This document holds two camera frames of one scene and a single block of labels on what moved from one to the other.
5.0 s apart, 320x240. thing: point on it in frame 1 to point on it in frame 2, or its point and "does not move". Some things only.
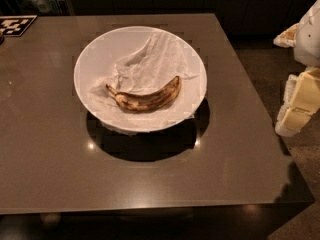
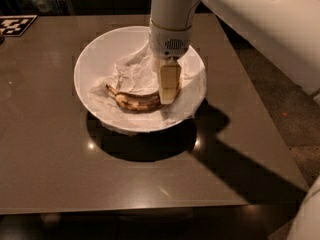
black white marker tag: [14, 25] does not move
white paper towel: [161, 58] does not move
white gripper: [309, 39] to [169, 43]
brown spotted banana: [154, 99] does not move
